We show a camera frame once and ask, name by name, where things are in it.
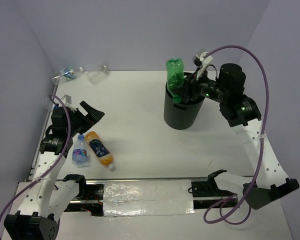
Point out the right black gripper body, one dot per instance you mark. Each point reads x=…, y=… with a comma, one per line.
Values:
x=198, y=86

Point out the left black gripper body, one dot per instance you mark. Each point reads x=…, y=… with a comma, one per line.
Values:
x=80, y=123

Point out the green plastic bottle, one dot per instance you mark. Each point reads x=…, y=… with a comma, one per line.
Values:
x=175, y=77

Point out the clear water bottle colourful label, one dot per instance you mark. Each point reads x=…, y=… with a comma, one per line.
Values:
x=79, y=152

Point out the orange juice bottle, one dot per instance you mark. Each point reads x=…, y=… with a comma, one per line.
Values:
x=101, y=152

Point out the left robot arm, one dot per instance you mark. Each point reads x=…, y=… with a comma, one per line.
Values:
x=38, y=216

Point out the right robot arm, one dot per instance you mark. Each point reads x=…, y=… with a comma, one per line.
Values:
x=245, y=119

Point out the black round bin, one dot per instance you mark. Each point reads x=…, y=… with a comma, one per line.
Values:
x=180, y=116

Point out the clear bottle blue cap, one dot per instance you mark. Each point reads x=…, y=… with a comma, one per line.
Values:
x=47, y=104

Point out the clear square plastic bottle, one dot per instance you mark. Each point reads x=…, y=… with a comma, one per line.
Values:
x=98, y=74

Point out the clear bottle green label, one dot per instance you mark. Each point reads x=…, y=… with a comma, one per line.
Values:
x=63, y=76

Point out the silver foil tape patch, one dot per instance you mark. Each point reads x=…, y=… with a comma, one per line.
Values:
x=147, y=198

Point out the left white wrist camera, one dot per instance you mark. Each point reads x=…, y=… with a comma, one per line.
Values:
x=67, y=100

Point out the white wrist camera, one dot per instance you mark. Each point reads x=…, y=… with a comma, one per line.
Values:
x=67, y=100
x=202, y=59

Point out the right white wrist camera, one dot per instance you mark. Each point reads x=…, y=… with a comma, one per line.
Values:
x=202, y=59

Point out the aluminium mounting rail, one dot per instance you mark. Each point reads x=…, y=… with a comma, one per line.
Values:
x=49, y=198

